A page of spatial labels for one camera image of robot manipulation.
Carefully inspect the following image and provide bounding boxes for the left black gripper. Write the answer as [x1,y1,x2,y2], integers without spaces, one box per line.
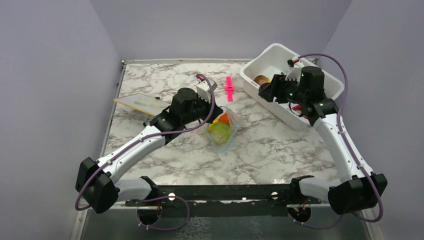
[182,92,224,125]

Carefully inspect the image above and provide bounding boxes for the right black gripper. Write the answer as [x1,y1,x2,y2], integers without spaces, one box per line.
[260,74,308,106]

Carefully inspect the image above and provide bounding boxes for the dark avocado toy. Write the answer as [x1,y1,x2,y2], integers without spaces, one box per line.
[258,82,270,93]

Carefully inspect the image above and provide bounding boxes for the orange pumpkin toy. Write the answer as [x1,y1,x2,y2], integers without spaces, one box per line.
[218,113,230,126]

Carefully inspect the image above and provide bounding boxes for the green cabbage toy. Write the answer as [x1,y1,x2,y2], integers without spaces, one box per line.
[209,122,231,145]

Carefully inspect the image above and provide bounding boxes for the clear zip top bag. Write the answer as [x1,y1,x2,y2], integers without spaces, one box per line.
[197,106,245,154]

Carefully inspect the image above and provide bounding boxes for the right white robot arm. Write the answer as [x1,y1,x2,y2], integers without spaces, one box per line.
[258,66,388,215]

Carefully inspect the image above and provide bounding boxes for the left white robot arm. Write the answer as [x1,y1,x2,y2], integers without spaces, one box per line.
[74,86,223,214]

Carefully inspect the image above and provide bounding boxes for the pink plastic clip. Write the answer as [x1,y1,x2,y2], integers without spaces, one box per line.
[224,76,235,102]

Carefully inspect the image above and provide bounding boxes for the white plastic bin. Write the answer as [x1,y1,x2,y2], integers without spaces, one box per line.
[239,43,345,132]

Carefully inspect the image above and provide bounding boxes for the red chili pepper toy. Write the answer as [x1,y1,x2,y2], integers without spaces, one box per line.
[290,105,302,116]

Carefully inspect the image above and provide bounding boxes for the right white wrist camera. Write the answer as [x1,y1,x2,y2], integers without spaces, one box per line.
[285,56,304,81]

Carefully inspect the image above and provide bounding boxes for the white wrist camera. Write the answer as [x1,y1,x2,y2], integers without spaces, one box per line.
[195,80,218,103]
[285,56,304,81]

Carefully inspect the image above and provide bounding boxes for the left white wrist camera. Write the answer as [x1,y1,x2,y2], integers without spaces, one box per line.
[195,80,218,103]

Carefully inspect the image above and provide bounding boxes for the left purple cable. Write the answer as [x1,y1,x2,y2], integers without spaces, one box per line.
[74,73,216,212]

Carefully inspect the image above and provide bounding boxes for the purple cable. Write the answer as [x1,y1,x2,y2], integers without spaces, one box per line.
[74,73,216,212]
[296,53,384,223]

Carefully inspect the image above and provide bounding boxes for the black metal base rail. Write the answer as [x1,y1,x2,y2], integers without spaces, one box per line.
[125,177,320,218]

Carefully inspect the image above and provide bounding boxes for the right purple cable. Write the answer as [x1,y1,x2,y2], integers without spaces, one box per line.
[296,53,384,223]

